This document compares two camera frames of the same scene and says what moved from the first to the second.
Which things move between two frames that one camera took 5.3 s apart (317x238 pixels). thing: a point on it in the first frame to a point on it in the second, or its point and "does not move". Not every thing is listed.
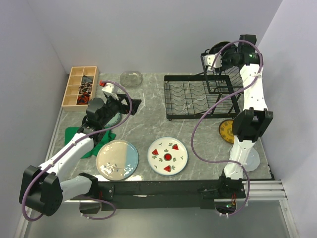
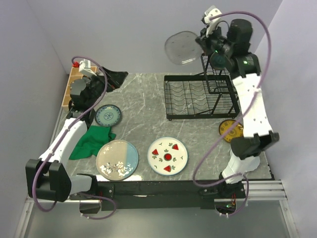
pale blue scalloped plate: (252, 159) does not move
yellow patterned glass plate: (226, 130) does not move
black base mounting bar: (190, 194) does not move
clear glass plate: (131, 79) to (182, 48)
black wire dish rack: (212, 93) does not move
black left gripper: (124, 108) to (119, 78)
